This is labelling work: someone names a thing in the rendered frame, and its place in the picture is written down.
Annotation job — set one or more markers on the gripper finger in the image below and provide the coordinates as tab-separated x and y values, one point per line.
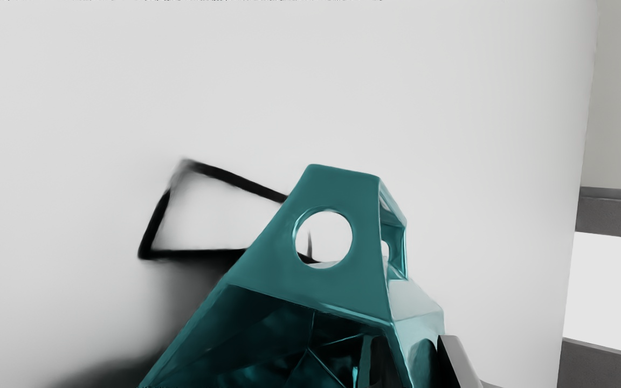
459	366

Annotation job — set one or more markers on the teal faceted mug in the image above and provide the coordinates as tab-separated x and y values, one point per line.
267	280

